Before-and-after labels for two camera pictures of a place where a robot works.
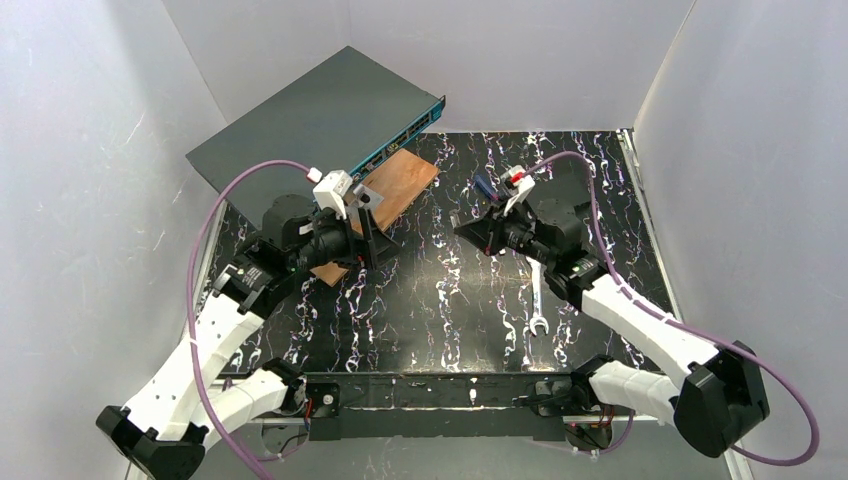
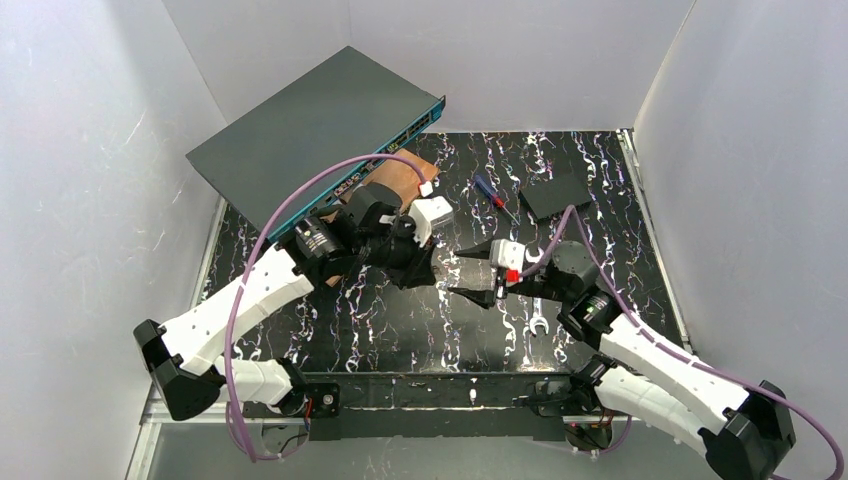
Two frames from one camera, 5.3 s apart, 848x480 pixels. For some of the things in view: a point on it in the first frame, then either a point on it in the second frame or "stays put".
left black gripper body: [359, 234] -> [411, 263]
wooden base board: [398, 180] stays put
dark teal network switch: [339, 119] stays put
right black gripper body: [495, 228] -> [501, 277]
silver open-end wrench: [537, 320] stays put
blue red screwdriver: [486, 188] stays put
